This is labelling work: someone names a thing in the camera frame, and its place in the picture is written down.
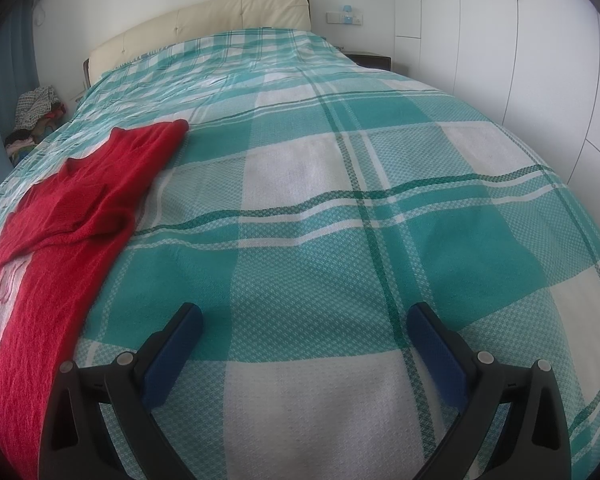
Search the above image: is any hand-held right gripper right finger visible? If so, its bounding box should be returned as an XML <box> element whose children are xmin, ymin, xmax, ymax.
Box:
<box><xmin>409</xmin><ymin>301</ymin><xmax>572</xmax><ymax>480</ymax></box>

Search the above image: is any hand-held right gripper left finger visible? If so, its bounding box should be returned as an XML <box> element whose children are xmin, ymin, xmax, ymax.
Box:
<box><xmin>39</xmin><ymin>302</ymin><xmax>204</xmax><ymax>480</ymax></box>

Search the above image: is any red knit sweater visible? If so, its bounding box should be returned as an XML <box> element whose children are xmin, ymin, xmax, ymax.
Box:
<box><xmin>0</xmin><ymin>119</ymin><xmax>190</xmax><ymax>480</ymax></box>

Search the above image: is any pile of clothes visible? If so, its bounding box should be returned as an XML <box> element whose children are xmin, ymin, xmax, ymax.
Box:
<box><xmin>5</xmin><ymin>86</ymin><xmax>69</xmax><ymax>166</ymax></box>

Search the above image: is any teal plaid blanket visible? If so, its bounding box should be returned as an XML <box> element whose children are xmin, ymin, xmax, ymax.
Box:
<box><xmin>0</xmin><ymin>27</ymin><xmax>600</xmax><ymax>480</ymax></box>

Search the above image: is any teal curtain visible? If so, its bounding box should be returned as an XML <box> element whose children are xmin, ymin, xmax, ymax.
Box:
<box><xmin>0</xmin><ymin>5</ymin><xmax>41</xmax><ymax>202</ymax></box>

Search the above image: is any dark wooden nightstand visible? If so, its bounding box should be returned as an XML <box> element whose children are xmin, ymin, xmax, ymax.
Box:
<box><xmin>345</xmin><ymin>51</ymin><xmax>409</xmax><ymax>76</ymax></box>

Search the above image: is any white wardrobe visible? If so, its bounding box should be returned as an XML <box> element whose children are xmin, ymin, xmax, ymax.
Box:
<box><xmin>394</xmin><ymin>0</ymin><xmax>600</xmax><ymax>221</ymax></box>

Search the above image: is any cream padded headboard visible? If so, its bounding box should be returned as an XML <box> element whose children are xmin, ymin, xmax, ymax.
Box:
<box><xmin>83</xmin><ymin>0</ymin><xmax>313</xmax><ymax>84</ymax></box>

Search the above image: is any white wall switch panel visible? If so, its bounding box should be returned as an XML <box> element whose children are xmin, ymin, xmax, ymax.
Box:
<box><xmin>326</xmin><ymin>5</ymin><xmax>365</xmax><ymax>26</ymax></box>

